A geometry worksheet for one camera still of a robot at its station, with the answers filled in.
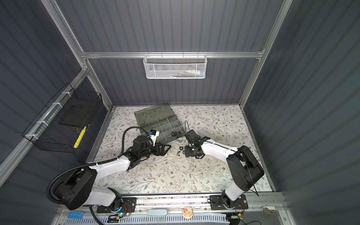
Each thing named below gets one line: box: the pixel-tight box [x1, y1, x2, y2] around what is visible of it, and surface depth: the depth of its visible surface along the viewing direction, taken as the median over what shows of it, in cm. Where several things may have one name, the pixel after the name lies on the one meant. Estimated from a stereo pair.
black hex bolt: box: [171, 130, 182, 137], surface depth 104 cm
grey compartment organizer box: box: [134, 102, 186, 144], surface depth 114 cm
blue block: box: [67, 210, 85, 220], surface depth 71 cm
